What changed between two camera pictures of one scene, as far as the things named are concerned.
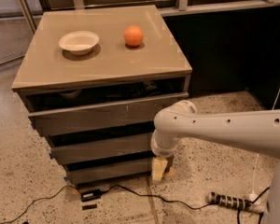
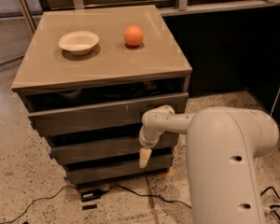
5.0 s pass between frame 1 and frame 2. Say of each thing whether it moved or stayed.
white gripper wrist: moved
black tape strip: stayed
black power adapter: stayed
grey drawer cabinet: stayed
